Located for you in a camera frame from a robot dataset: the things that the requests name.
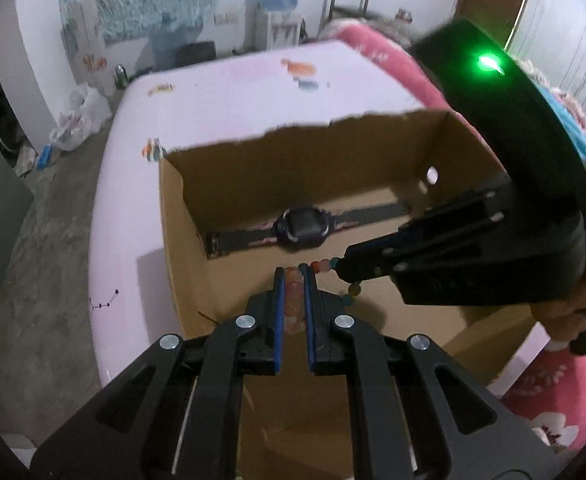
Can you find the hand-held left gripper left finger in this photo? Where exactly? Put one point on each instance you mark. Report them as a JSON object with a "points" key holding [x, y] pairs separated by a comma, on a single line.
{"points": [[278, 320]]}

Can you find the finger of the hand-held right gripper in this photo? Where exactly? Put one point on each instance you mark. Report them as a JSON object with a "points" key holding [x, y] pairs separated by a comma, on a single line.
{"points": [[463, 215], [423, 255]]}

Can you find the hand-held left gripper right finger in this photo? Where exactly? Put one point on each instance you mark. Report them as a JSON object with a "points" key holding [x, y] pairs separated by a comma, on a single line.
{"points": [[309, 320]]}

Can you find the brown cardboard box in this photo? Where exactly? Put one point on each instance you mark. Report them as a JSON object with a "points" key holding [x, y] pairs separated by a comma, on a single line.
{"points": [[373, 160]]}

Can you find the person's right hand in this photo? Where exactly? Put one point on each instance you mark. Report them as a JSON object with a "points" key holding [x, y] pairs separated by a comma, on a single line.
{"points": [[558, 317]]}

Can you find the blue printed blanket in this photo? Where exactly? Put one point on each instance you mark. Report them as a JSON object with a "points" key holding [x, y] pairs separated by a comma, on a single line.
{"points": [[578, 130]]}

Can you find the black wrist watch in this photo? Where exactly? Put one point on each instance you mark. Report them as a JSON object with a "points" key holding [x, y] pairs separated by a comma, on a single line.
{"points": [[300, 227]]}

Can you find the pink floral blanket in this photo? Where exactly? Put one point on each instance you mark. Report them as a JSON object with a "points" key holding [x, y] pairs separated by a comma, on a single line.
{"points": [[553, 390]]}

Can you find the white water dispenser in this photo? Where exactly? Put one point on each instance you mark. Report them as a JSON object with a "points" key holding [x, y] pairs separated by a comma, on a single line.
{"points": [[278, 30]]}

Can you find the black bin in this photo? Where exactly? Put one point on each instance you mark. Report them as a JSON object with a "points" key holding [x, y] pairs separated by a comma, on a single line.
{"points": [[199, 52]]}

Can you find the white plastic bag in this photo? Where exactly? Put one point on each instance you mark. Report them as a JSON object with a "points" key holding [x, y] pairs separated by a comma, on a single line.
{"points": [[80, 115]]}

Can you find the blue packet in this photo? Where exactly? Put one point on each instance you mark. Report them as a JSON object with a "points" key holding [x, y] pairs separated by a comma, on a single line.
{"points": [[44, 156]]}

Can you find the green bottle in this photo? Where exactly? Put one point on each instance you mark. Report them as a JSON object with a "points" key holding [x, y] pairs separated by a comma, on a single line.
{"points": [[120, 76]]}

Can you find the blue water jug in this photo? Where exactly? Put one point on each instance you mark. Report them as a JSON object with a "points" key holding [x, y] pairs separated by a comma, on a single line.
{"points": [[169, 47]]}

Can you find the white wall socket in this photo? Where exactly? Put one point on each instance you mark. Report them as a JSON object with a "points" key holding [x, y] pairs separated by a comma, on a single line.
{"points": [[225, 18]]}

